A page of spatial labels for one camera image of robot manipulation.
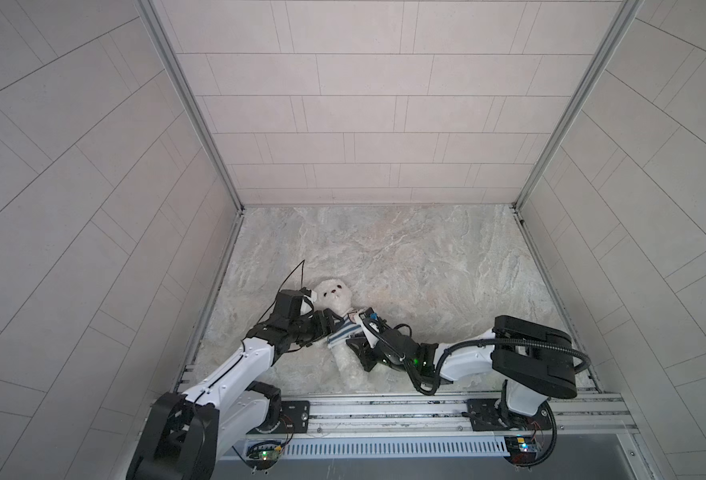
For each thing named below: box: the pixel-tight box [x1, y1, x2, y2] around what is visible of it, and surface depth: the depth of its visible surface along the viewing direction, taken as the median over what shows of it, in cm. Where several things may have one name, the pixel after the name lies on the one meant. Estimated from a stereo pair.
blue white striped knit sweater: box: [327, 315, 363, 348], surface depth 80 cm
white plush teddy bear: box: [315, 278, 374, 392], surface depth 78 cm
